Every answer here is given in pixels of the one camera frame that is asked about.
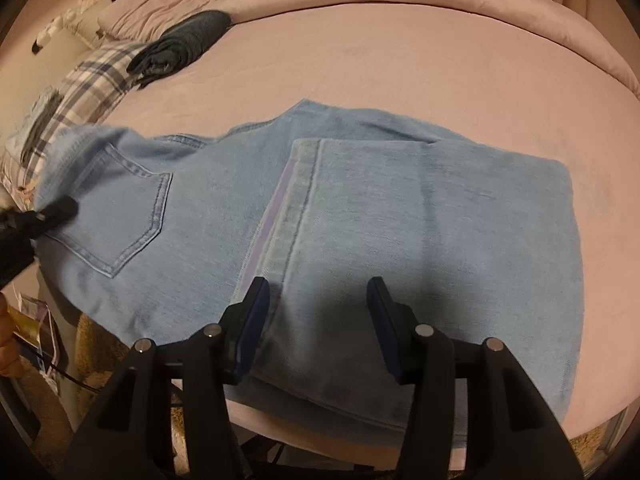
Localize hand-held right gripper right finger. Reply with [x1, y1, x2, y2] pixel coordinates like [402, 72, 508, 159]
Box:
[366, 276, 586, 480]

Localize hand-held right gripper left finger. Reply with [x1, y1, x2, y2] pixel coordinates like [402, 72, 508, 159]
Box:
[62, 276, 271, 480]

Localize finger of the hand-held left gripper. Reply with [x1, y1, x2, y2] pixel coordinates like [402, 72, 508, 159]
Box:
[32, 197, 80, 237]

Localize light blue denim pants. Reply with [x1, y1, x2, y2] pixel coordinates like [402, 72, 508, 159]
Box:
[35, 99, 587, 434]

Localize person's left hand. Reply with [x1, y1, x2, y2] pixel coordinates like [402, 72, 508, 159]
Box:
[0, 292, 24, 379]

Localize blue grey cloth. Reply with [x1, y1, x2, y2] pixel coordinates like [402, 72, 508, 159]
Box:
[7, 87, 67, 162]

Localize plaid pillow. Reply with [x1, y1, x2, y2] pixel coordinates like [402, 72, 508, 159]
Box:
[0, 40, 152, 198]

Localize white plush toy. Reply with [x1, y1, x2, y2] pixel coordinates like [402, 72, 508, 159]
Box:
[32, 0, 114, 54]

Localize dark grey folded garment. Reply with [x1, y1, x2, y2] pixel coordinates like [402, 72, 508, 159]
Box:
[126, 9, 234, 89]

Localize pink pillow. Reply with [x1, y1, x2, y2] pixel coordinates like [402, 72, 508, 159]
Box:
[97, 0, 257, 42]

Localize pink duvet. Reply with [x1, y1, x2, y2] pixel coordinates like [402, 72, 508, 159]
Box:
[219, 0, 640, 100]

